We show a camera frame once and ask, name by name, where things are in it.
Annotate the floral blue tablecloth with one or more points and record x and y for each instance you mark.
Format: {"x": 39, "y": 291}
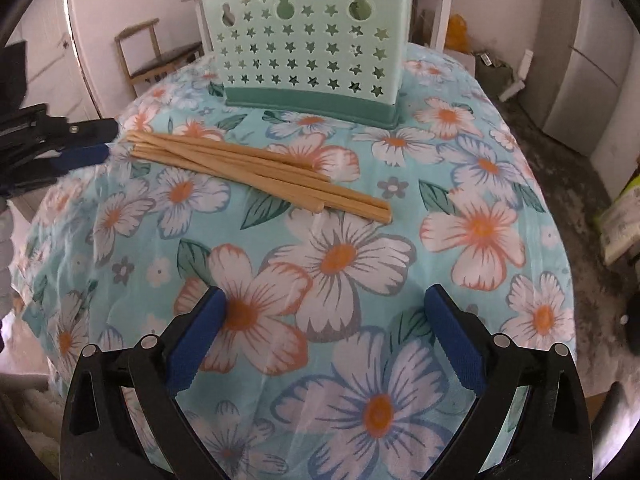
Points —
{"x": 350, "y": 310}

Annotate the white and yellow rice bag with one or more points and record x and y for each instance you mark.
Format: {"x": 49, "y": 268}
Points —
{"x": 622, "y": 220}

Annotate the white board strip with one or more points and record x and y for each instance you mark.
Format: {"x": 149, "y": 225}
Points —
{"x": 520, "y": 72}

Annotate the grey refrigerator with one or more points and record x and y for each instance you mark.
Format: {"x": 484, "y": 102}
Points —
{"x": 590, "y": 85}

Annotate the white door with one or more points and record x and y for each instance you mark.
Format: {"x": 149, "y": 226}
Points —
{"x": 75, "y": 35}

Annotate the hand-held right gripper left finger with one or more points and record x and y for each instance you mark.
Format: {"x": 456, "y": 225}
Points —
{"x": 197, "y": 340}

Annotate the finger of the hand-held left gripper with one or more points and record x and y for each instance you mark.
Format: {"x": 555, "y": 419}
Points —
{"x": 90, "y": 130}
{"x": 82, "y": 156}

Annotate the grey-green sack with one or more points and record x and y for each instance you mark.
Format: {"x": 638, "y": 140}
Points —
{"x": 492, "y": 77}

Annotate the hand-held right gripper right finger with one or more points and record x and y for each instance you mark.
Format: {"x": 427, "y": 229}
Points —
{"x": 455, "y": 340}

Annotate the wooden chair with dark seat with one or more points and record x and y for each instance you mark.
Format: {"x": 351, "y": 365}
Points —
{"x": 165, "y": 55}

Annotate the mint green utensil holder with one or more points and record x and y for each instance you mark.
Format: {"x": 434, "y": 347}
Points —
{"x": 310, "y": 105}

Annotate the bundle of wooden chopsticks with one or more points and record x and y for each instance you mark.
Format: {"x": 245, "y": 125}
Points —
{"x": 250, "y": 175}

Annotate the orange plastic bag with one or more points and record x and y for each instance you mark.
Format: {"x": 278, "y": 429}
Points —
{"x": 457, "y": 32}

